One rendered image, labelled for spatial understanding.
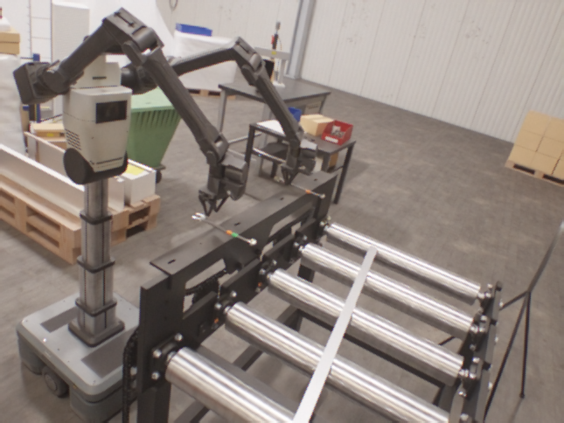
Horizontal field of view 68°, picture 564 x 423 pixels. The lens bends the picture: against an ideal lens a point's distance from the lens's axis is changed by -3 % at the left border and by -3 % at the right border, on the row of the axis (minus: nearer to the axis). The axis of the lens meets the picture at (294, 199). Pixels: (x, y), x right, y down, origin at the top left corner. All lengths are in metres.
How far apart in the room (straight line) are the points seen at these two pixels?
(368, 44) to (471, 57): 2.62
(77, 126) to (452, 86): 10.38
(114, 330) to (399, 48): 10.43
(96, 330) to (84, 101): 1.13
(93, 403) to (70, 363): 0.21
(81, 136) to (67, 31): 3.25
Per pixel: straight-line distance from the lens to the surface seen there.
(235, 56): 1.63
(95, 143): 1.80
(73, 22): 4.97
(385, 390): 1.46
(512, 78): 11.39
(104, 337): 2.35
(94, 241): 2.05
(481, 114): 11.48
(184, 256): 1.34
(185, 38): 8.21
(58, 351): 2.35
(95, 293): 2.20
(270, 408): 1.30
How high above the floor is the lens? 1.92
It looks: 24 degrees down
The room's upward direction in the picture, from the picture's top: 13 degrees clockwise
